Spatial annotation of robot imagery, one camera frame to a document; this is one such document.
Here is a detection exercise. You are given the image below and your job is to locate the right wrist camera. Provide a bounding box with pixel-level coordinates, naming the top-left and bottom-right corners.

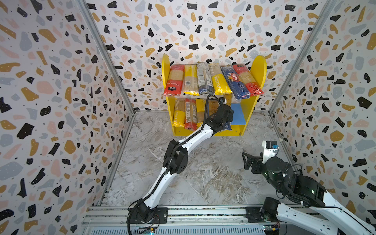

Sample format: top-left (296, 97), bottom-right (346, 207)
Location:
top-left (262, 141), bottom-right (279, 164)

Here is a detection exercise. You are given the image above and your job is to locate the clear white label spaghetti bag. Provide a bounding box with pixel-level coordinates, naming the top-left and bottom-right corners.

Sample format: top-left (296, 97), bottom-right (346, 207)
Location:
top-left (197, 63), bottom-right (214, 95)

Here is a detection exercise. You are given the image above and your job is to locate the orange blue spaghetti bag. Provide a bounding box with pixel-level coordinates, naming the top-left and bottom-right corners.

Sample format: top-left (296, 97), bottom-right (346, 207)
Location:
top-left (209, 99), bottom-right (220, 116)

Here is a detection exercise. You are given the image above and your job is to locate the yellow Pastatime spaghetti bag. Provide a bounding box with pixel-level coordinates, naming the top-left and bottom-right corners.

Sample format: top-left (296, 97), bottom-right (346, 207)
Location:
top-left (196, 99), bottom-right (206, 128)

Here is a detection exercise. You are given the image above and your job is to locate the blue Barilla spaghetti bag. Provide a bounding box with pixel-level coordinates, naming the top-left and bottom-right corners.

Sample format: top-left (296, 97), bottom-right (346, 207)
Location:
top-left (221, 66), bottom-right (250, 100)

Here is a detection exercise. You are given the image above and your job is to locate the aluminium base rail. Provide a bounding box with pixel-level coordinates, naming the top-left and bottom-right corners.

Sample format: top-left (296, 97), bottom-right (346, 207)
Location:
top-left (80, 205), bottom-right (311, 235)

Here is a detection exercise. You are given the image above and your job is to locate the red spaghetti bag top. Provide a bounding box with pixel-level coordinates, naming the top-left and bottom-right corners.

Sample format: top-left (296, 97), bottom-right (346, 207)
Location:
top-left (233, 64), bottom-right (264, 97)

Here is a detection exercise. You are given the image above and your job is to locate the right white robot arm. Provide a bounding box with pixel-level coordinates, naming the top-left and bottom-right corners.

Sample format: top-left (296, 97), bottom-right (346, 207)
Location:
top-left (242, 152), bottom-right (376, 235)

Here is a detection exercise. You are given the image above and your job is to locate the red spaghetti bag black label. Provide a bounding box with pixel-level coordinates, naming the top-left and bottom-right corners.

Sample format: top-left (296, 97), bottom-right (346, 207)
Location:
top-left (164, 65), bottom-right (185, 97)

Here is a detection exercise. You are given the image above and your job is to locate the plain yellow spaghetti bag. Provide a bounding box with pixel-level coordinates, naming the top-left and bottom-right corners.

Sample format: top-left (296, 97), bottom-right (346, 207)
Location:
top-left (183, 65), bottom-right (199, 96)

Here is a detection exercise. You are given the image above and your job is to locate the dark blue spaghetti bag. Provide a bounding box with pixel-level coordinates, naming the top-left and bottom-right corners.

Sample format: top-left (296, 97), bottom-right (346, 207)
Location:
top-left (224, 122), bottom-right (232, 131)

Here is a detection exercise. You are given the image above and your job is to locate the red clear spaghetti bag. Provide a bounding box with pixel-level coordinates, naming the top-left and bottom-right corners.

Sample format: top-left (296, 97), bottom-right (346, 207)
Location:
top-left (185, 99), bottom-right (197, 131)

